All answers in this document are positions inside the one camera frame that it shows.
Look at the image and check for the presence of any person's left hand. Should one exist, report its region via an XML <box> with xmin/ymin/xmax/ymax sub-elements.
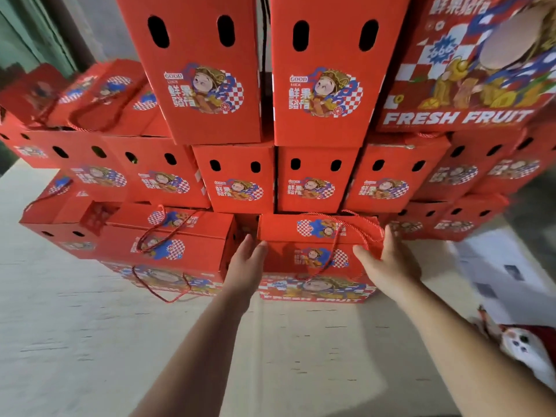
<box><xmin>222</xmin><ymin>234</ymin><xmax>269</xmax><ymax>307</ymax></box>

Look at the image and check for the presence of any person's right hand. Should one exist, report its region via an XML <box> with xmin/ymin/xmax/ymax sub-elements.
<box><xmin>352</xmin><ymin>225</ymin><xmax>423</xmax><ymax>301</ymax></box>

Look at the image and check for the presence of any red rope-handled fruit carton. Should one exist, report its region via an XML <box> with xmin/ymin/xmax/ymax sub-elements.
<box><xmin>257</xmin><ymin>211</ymin><xmax>386</xmax><ymax>304</ymax></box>

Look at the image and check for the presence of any person's left forearm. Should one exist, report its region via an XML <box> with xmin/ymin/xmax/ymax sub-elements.
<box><xmin>129</xmin><ymin>295</ymin><xmax>253</xmax><ymax>417</ymax></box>

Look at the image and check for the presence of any person's right forearm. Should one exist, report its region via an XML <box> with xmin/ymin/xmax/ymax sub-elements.
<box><xmin>393</xmin><ymin>282</ymin><xmax>556</xmax><ymax>417</ymax></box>

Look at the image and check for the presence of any white cardboard sheet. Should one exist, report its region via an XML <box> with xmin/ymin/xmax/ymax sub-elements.
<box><xmin>449</xmin><ymin>228</ymin><xmax>556</xmax><ymax>327</ymax></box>

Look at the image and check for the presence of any stack of red fruit boxes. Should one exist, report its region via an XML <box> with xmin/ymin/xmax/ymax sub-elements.
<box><xmin>0</xmin><ymin>0</ymin><xmax>556</xmax><ymax>303</ymax></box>

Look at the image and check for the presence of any green door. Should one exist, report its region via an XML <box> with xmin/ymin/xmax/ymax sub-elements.
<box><xmin>0</xmin><ymin>0</ymin><xmax>80</xmax><ymax>81</ymax></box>

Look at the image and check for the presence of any black cable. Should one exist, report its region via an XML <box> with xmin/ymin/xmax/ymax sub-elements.
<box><xmin>259</xmin><ymin>0</ymin><xmax>271</xmax><ymax>75</ymax></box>

